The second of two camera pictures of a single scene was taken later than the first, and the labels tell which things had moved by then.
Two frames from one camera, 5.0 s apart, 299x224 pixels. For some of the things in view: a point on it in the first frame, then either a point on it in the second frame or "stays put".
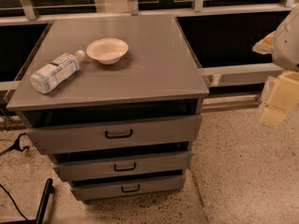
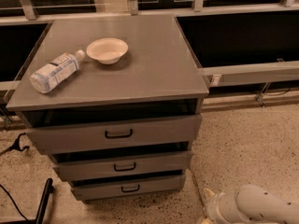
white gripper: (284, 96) → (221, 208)
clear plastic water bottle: (53, 74) stays put
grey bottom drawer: (134, 187) stays put
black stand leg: (44, 203) stays put
